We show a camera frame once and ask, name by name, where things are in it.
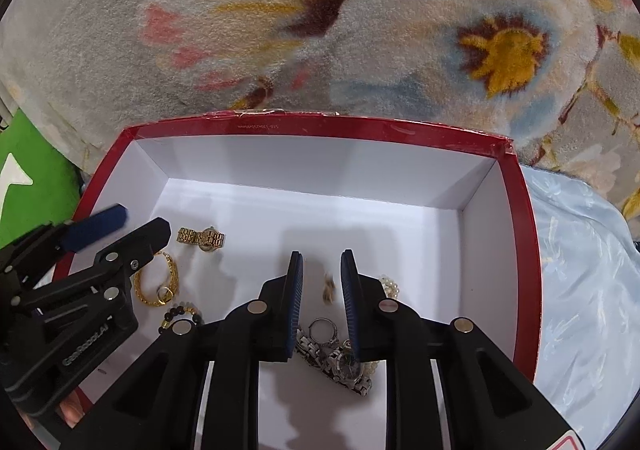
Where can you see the red cardboard box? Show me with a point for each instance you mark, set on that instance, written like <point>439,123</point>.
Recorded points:
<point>325,180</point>

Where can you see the silver watch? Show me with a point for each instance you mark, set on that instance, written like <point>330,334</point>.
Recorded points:
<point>345,367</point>

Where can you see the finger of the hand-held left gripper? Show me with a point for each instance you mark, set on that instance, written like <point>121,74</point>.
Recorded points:
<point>135,242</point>
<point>95,227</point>

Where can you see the grey floral blanket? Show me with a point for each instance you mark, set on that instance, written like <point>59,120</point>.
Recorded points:
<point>250,29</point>

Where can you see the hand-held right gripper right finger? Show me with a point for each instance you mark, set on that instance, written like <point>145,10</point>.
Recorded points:
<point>352,305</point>

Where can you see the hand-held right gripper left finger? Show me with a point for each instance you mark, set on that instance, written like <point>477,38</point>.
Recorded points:
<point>291,305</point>

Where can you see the green round pillow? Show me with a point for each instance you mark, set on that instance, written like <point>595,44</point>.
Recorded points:
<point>40,180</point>

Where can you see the gold watch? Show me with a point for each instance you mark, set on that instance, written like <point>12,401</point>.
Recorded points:
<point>202,237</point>

